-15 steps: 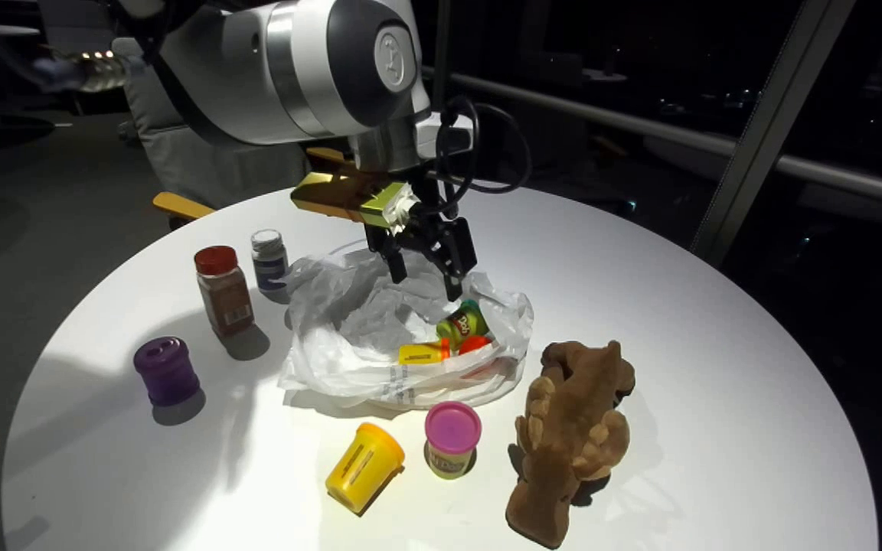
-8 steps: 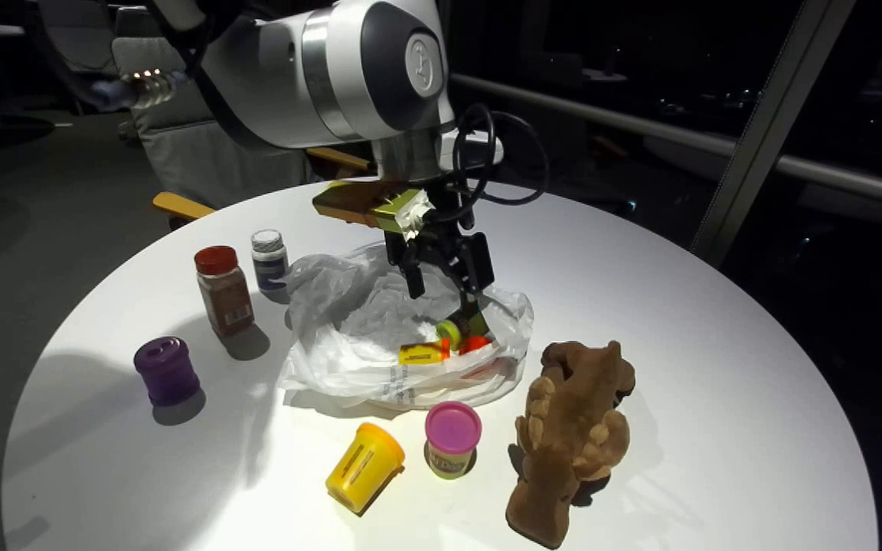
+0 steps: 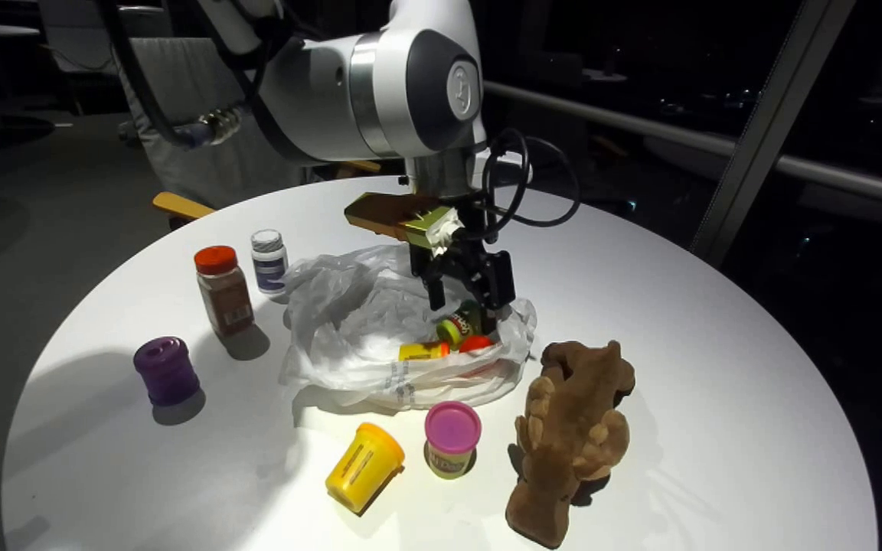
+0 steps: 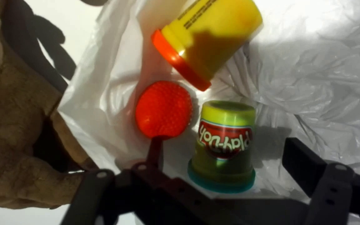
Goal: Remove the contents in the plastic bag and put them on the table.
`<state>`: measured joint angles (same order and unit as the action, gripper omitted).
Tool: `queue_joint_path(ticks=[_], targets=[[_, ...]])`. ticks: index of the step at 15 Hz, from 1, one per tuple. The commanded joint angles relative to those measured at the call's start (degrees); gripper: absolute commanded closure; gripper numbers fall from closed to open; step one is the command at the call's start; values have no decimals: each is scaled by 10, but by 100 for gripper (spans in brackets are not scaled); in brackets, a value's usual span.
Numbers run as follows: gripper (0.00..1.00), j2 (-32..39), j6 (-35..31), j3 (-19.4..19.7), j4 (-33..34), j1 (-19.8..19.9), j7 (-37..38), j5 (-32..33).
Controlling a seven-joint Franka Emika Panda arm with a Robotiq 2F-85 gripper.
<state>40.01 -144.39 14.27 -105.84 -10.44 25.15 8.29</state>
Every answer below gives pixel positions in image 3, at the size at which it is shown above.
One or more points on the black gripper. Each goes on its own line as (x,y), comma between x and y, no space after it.
(461,265)

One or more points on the orange round toy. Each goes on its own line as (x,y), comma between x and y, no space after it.
(477,344)

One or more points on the brown plush toy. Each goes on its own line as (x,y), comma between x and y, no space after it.
(573,430)

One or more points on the clear jar white lid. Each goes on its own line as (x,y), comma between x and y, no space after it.
(268,265)

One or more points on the all yellow plastic tub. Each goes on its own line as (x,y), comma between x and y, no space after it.
(364,468)

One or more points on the red lid spice jar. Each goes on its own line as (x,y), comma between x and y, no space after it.
(224,295)

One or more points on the purple plastic cylinder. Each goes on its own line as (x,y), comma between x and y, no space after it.
(168,370)

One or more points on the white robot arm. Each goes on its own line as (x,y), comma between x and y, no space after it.
(361,88)

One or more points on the white plastic bag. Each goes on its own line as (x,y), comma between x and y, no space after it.
(361,326)

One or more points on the yellow flat board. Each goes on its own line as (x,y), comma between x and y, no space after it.
(183,207)

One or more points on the grey horizontal metal rail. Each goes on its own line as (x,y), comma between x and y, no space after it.
(613,118)

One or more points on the grey vertical metal post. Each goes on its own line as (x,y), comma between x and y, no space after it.
(766,131)

